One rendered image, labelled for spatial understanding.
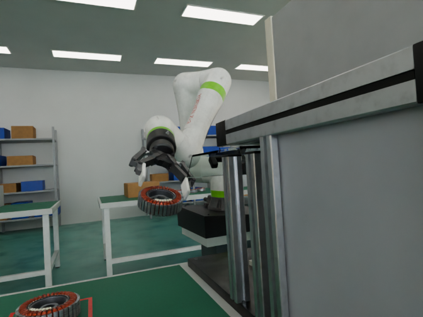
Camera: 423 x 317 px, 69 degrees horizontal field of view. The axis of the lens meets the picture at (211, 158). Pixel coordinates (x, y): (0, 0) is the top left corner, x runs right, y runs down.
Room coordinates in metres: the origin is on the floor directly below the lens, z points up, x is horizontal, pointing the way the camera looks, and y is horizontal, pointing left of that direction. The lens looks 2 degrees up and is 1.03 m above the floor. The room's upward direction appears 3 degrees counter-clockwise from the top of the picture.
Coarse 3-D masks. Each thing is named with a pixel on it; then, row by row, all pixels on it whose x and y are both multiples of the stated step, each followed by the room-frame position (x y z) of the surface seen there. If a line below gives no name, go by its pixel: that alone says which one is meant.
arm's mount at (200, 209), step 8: (184, 208) 1.46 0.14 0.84; (192, 208) 1.46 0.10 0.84; (200, 208) 1.47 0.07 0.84; (248, 208) 1.52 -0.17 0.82; (184, 216) 1.45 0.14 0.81; (192, 216) 1.36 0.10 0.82; (200, 216) 1.27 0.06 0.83; (208, 216) 1.24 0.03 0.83; (216, 216) 1.25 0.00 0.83; (224, 216) 1.27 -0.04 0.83; (248, 216) 1.31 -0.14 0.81; (184, 224) 1.46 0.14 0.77; (192, 224) 1.36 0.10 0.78; (200, 224) 1.27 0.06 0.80; (208, 224) 1.24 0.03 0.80; (216, 224) 1.25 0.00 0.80; (224, 224) 1.27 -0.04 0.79; (248, 224) 1.31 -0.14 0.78; (200, 232) 1.28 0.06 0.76; (208, 232) 1.24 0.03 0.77; (216, 232) 1.25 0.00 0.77; (224, 232) 1.27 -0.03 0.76
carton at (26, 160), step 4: (8, 156) 5.74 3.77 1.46; (12, 156) 5.76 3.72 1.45; (16, 156) 5.78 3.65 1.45; (20, 156) 5.81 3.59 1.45; (24, 156) 5.83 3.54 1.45; (28, 156) 5.86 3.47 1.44; (32, 156) 5.88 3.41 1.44; (8, 160) 5.73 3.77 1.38; (12, 160) 5.76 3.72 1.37; (16, 160) 5.78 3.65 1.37; (20, 160) 5.81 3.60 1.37; (24, 160) 5.83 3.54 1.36; (28, 160) 5.86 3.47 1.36; (32, 160) 5.88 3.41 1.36; (8, 164) 5.73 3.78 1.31; (12, 164) 5.76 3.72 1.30; (16, 164) 5.78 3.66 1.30; (20, 164) 5.81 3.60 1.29; (24, 164) 5.83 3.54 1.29; (28, 164) 5.86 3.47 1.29; (32, 164) 5.88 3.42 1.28
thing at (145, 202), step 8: (144, 192) 0.77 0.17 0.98; (152, 192) 0.80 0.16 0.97; (160, 192) 0.81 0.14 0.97; (168, 192) 0.81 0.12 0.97; (176, 192) 0.80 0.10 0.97; (144, 200) 0.74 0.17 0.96; (152, 200) 0.74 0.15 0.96; (160, 200) 0.74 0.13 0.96; (168, 200) 0.75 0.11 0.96; (176, 200) 0.76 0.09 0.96; (144, 208) 0.74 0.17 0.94; (152, 208) 0.73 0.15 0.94; (160, 208) 0.73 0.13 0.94; (168, 208) 0.73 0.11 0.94; (176, 208) 0.75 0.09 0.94
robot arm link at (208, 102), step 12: (204, 96) 1.25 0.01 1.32; (216, 96) 1.26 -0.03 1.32; (204, 108) 1.21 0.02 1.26; (216, 108) 1.25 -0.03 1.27; (192, 120) 1.18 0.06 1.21; (204, 120) 1.19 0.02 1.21; (192, 132) 1.14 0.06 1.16; (204, 132) 1.17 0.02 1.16; (180, 144) 1.07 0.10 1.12; (192, 144) 1.10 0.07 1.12; (180, 156) 1.08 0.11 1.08
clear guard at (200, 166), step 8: (208, 152) 0.68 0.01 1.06; (216, 152) 0.64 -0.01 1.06; (224, 152) 0.65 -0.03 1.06; (232, 152) 0.67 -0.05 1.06; (240, 152) 0.70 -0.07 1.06; (192, 160) 0.80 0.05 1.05; (200, 160) 0.81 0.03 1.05; (208, 160) 0.82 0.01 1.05; (216, 160) 0.83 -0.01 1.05; (192, 168) 0.82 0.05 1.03; (200, 168) 0.83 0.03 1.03; (208, 168) 0.84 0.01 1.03; (216, 168) 0.85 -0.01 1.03; (192, 176) 0.84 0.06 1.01; (200, 176) 0.85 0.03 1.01; (208, 176) 0.86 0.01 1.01
